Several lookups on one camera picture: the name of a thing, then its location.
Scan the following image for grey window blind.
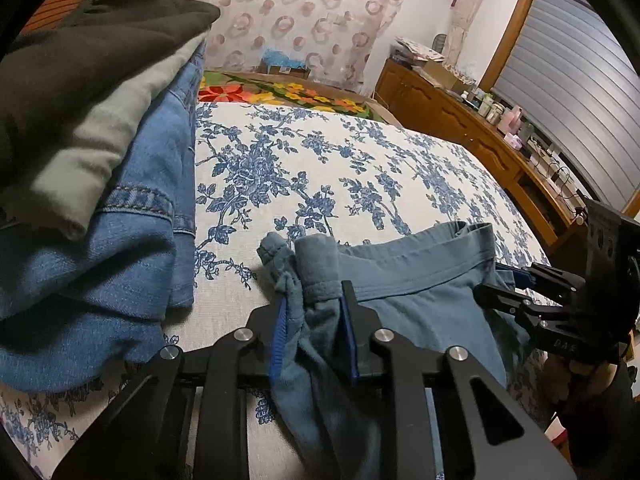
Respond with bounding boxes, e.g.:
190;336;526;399
492;0;640;211

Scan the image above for blue floral bedsheet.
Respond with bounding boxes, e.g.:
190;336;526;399
0;102;561;480

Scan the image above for teal pants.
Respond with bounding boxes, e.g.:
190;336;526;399
257;220;531;480

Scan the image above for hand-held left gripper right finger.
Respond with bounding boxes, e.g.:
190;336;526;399
340;280;576;480

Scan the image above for circle patterned curtain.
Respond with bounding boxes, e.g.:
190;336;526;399
100;0;411;96

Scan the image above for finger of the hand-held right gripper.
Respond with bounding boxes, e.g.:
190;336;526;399
510;261;586;306
472;284;556;331

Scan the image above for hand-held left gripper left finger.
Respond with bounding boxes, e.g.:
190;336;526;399
52;300;292;480

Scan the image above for tangle of cables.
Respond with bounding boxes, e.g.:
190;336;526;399
525;135;588;211

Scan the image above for cardboard box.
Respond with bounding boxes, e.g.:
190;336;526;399
420;60;468;93

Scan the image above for grey-green folded cloth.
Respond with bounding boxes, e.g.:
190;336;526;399
17;35;206;241

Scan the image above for person's right hand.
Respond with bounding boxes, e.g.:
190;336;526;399
562;352;616;391

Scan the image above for row of small bottles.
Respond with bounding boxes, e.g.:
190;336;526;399
465;87;503;123

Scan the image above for dark folded cloth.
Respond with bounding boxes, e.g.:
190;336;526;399
0;0;221;221

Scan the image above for wooden sideboard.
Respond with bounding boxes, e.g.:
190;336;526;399
375;57;586;251

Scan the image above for pink bottle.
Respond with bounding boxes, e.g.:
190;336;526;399
500;105;523;136

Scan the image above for blue denim jeans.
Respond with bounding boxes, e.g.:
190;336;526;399
0;42;208;393

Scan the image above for stack of papers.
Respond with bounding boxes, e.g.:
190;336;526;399
390;35;446;63

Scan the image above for lace window curtain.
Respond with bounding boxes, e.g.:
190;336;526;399
445;0;496;66

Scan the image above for colourful flower blanket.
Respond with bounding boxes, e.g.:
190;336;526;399
197;70;381;121

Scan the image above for small box with blue cloth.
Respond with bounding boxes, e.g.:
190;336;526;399
260;47;308;78

